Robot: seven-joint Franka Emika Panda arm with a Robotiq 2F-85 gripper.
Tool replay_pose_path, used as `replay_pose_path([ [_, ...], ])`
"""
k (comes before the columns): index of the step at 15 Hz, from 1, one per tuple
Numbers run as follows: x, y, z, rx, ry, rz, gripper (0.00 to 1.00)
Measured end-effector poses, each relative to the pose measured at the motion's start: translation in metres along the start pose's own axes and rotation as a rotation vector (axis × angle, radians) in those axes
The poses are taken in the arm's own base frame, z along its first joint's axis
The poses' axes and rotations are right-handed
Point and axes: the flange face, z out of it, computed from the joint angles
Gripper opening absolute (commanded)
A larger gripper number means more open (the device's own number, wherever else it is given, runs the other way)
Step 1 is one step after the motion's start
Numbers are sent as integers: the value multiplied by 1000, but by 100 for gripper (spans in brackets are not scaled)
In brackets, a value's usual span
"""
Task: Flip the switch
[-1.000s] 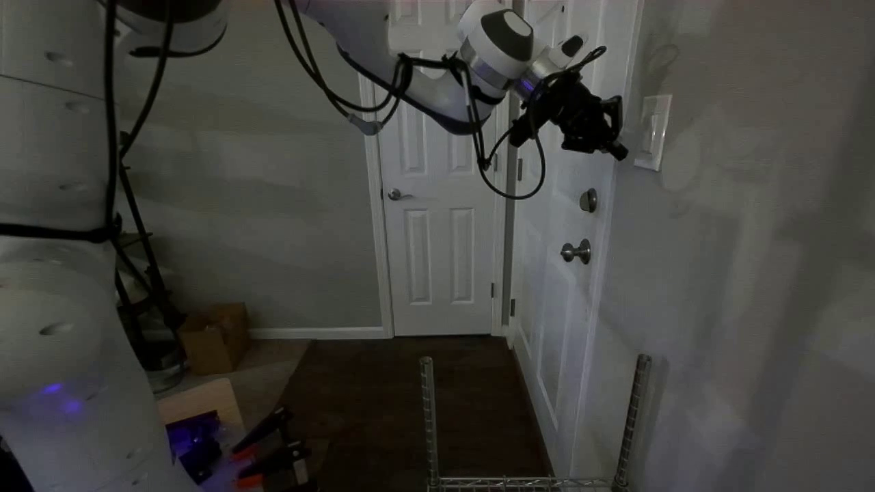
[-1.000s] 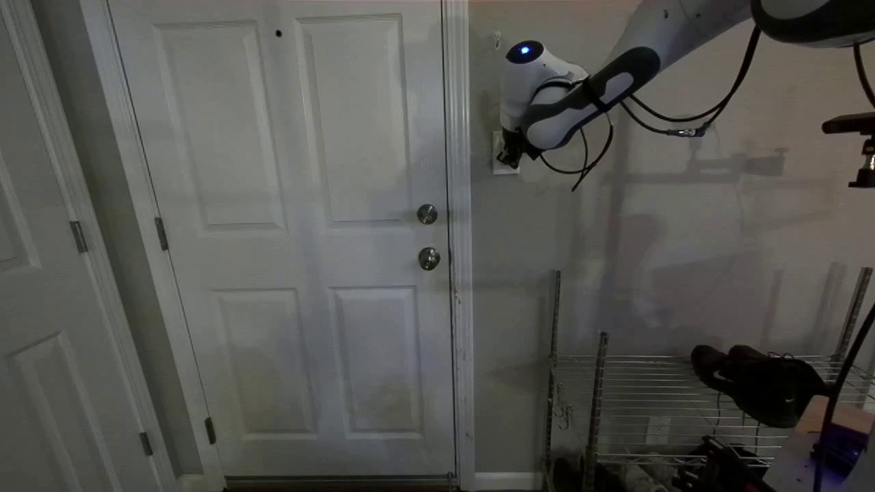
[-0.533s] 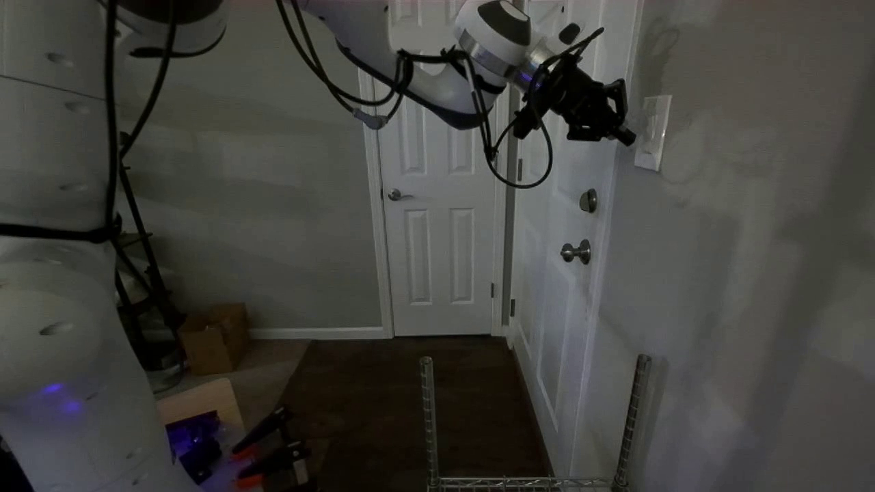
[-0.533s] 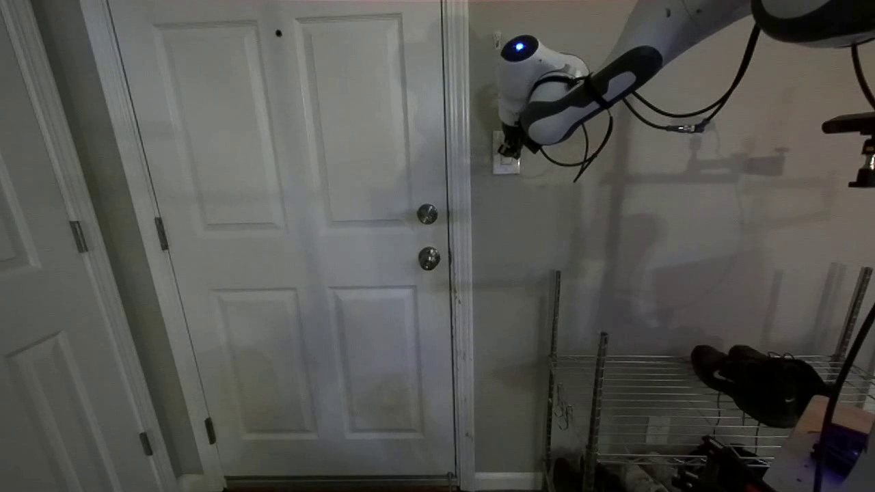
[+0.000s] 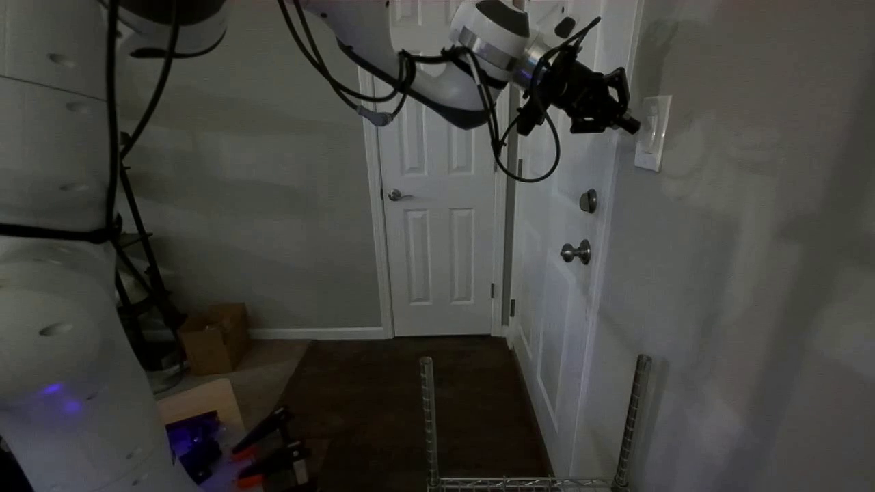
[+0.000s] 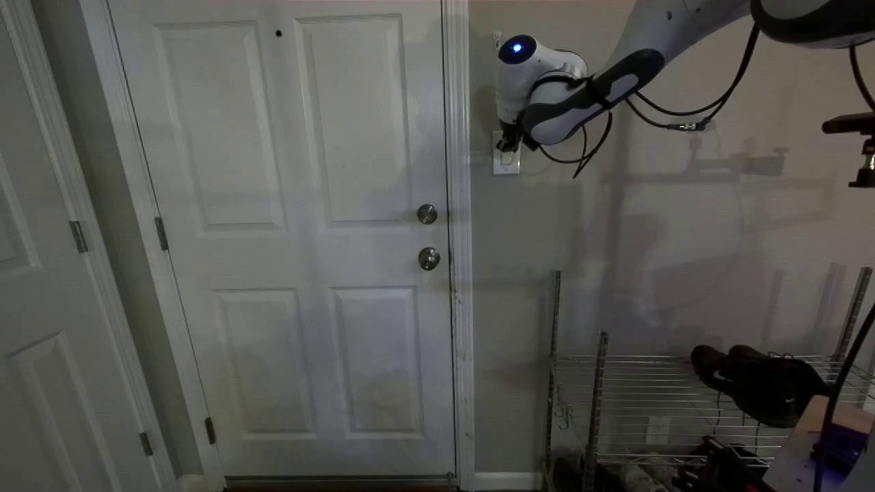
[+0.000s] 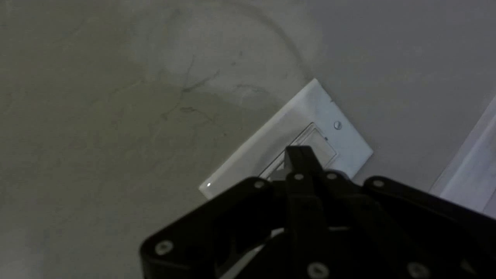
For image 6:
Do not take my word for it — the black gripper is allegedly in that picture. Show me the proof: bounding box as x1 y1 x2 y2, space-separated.
494 118 529 157

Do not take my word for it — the white light switch plate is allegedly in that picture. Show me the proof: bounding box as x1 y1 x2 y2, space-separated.
488 144 525 178

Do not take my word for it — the round metal door knob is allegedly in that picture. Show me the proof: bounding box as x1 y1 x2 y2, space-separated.
416 244 445 273

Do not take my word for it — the white door with two locks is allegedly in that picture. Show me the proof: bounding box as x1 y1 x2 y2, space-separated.
104 0 460 478

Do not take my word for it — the black shoe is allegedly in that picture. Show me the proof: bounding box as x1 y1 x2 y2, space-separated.
726 348 833 433
689 341 763 398

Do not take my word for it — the white paper tag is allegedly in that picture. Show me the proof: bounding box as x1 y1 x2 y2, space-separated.
642 415 676 449

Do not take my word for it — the dark shoes pile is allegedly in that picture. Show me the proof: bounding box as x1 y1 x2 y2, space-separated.
678 434 782 492

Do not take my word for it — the flat tan cardboard box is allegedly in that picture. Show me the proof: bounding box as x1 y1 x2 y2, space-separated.
763 390 875 492

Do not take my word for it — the white panelled door with hinges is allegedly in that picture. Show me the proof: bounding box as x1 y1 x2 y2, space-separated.
0 0 164 492

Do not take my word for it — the short black looped cable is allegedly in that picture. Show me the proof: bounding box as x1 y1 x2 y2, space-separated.
534 106 617 180

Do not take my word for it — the long black looped cable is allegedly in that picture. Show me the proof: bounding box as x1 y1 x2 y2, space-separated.
622 23 766 136

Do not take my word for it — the metal wire rack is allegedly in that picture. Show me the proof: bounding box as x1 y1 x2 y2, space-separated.
540 265 875 492

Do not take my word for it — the black camera stand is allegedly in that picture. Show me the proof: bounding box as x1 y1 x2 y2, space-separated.
817 106 875 191

